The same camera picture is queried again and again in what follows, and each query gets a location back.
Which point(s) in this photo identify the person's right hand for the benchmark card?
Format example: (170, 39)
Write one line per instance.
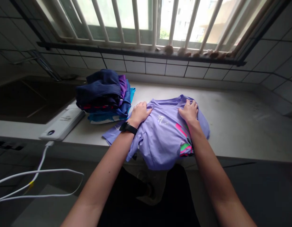
(190, 113)

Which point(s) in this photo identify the person's left hand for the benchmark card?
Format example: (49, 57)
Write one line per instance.
(139, 114)

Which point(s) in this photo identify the lavender printed t-shirt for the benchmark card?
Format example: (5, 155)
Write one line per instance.
(160, 137)

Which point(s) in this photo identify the purple garment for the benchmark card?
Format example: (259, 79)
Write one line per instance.
(123, 86)

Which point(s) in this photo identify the light blue printed garment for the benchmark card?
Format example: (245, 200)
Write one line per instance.
(102, 117)

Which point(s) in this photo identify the navy blue garment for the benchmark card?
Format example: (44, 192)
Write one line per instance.
(99, 91)

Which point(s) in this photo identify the row of seashells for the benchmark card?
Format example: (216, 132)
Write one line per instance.
(195, 52)

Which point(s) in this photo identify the white power bank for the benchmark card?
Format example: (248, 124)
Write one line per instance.
(63, 124)

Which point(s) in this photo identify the barred window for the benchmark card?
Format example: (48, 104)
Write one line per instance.
(145, 23)

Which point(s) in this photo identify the metal faucet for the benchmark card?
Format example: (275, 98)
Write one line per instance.
(45, 62)

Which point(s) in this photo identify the dark kitchen sink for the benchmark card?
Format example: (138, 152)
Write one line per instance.
(32, 97)

